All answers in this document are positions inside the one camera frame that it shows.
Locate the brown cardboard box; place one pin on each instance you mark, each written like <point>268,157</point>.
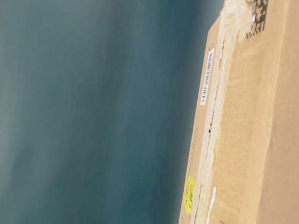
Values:
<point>244,152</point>

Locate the yellow sticker label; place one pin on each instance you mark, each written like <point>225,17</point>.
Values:
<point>189,194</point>

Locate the white barcode label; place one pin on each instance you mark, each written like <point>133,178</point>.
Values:
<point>207,77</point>

